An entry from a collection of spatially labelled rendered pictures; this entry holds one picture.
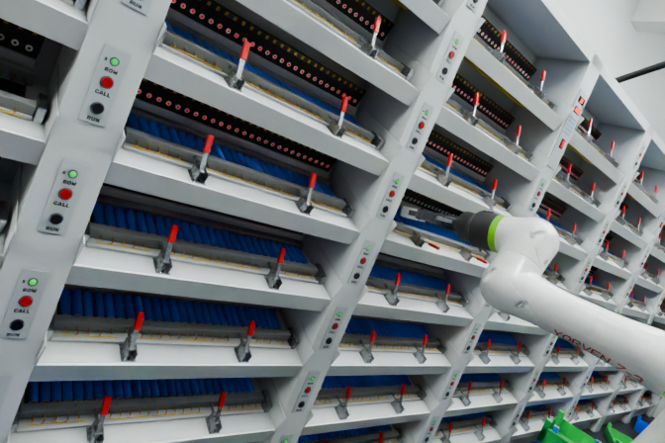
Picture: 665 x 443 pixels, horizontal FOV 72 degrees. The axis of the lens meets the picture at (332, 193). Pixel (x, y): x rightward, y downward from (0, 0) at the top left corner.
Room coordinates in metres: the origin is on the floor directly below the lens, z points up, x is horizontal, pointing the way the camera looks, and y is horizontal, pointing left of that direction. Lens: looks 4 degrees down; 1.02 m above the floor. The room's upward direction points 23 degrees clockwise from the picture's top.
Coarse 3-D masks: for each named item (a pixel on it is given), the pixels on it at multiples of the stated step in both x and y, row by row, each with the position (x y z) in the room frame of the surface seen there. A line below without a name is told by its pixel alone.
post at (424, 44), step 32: (416, 32) 1.21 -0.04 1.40; (448, 32) 1.14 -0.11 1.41; (384, 96) 1.22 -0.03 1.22; (384, 128) 1.19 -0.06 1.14; (416, 160) 1.19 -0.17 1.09; (384, 192) 1.15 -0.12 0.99; (384, 224) 1.18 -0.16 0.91; (352, 256) 1.14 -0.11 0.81; (352, 288) 1.17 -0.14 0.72; (320, 320) 1.14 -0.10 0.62; (320, 352) 1.16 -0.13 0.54; (288, 384) 1.15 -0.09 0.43; (320, 384) 1.19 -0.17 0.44; (288, 416) 1.15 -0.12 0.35
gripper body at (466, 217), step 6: (462, 216) 1.14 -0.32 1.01; (468, 216) 1.13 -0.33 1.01; (444, 222) 1.17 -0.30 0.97; (456, 222) 1.14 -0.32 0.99; (462, 222) 1.13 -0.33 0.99; (468, 222) 1.12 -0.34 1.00; (456, 228) 1.14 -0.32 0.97; (462, 228) 1.13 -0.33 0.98; (462, 234) 1.13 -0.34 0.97; (468, 240) 1.13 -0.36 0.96
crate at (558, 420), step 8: (560, 416) 1.64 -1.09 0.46; (544, 424) 1.51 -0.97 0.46; (552, 424) 1.63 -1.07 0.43; (560, 424) 1.65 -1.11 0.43; (568, 424) 1.63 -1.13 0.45; (544, 432) 1.50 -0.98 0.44; (552, 432) 1.49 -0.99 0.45; (560, 432) 1.64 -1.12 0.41; (568, 432) 1.62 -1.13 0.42; (576, 432) 1.61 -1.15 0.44; (584, 432) 1.60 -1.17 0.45; (544, 440) 1.50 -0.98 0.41; (552, 440) 1.48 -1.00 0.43; (560, 440) 1.47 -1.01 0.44; (568, 440) 1.60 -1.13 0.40; (576, 440) 1.60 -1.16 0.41; (584, 440) 1.59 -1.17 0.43; (592, 440) 1.58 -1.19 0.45
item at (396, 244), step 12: (408, 204) 1.47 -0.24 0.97; (384, 240) 1.20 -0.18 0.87; (396, 240) 1.24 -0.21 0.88; (408, 240) 1.30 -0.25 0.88; (384, 252) 1.23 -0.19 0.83; (396, 252) 1.26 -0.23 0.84; (408, 252) 1.28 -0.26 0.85; (420, 252) 1.31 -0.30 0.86; (432, 252) 1.34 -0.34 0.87; (444, 252) 1.41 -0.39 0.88; (456, 252) 1.49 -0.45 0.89; (492, 252) 1.62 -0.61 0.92; (432, 264) 1.38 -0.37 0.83; (444, 264) 1.41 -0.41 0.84; (456, 264) 1.44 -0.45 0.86; (468, 264) 1.48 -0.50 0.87; (480, 264) 1.54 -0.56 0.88; (480, 276) 1.57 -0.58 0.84
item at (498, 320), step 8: (496, 312) 1.78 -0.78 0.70; (504, 312) 1.77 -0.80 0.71; (488, 320) 1.66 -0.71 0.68; (496, 320) 1.71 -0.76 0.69; (504, 320) 1.75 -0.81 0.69; (512, 320) 1.81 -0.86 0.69; (520, 320) 1.87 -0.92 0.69; (488, 328) 1.71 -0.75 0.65; (496, 328) 1.74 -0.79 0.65; (504, 328) 1.78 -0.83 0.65; (512, 328) 1.82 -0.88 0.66; (520, 328) 1.86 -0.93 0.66; (528, 328) 1.90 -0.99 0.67; (536, 328) 1.95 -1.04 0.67
